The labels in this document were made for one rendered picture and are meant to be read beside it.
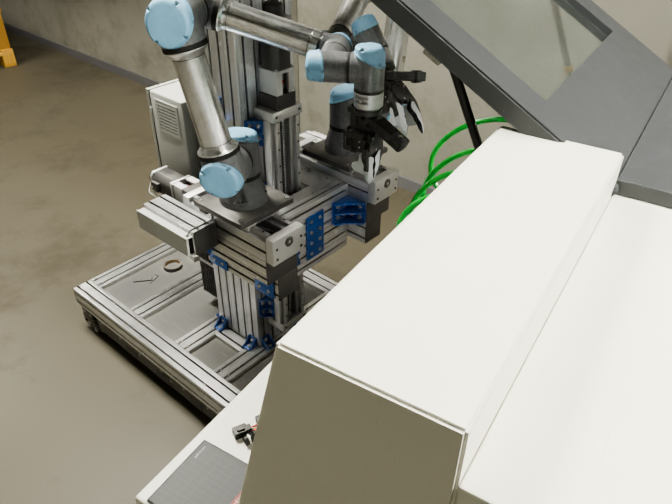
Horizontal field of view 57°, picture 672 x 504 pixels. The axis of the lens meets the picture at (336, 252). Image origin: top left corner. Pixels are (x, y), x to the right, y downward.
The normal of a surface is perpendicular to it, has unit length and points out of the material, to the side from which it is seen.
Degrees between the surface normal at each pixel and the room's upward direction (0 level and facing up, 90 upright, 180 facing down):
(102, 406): 0
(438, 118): 90
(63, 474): 0
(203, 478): 0
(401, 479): 90
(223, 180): 98
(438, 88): 90
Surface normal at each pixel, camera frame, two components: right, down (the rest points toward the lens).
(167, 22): -0.17, 0.45
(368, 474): -0.53, 0.48
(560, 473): 0.01, -0.82
